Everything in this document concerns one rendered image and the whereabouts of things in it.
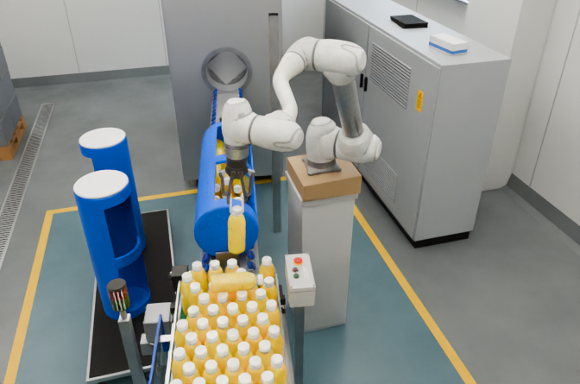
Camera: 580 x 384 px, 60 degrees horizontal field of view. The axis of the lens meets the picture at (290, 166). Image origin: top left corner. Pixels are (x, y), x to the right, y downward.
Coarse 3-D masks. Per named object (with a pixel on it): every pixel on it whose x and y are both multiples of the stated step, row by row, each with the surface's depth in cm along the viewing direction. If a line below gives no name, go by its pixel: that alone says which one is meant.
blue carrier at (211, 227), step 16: (208, 128) 289; (208, 144) 270; (208, 160) 254; (224, 160) 248; (208, 176) 240; (208, 192) 227; (208, 208) 216; (224, 208) 214; (256, 208) 235; (208, 224) 217; (224, 224) 218; (256, 224) 220; (208, 240) 221; (224, 240) 222
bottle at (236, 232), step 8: (232, 216) 190; (240, 216) 190; (232, 224) 190; (240, 224) 190; (232, 232) 191; (240, 232) 192; (232, 240) 193; (240, 240) 193; (232, 248) 195; (240, 248) 195
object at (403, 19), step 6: (390, 18) 404; (396, 18) 392; (402, 18) 392; (408, 18) 392; (414, 18) 392; (402, 24) 382; (408, 24) 378; (414, 24) 379; (420, 24) 381; (426, 24) 382
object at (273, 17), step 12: (276, 24) 315; (276, 36) 319; (276, 48) 323; (276, 60) 327; (276, 96) 340; (276, 108) 344; (276, 156) 363; (276, 168) 368; (276, 180) 374; (276, 192) 379; (276, 204) 384; (276, 216) 390; (276, 228) 396
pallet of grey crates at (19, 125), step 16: (0, 48) 513; (0, 64) 505; (0, 80) 496; (0, 96) 492; (0, 112) 484; (16, 112) 539; (0, 128) 483; (16, 128) 530; (0, 144) 491; (16, 144) 524
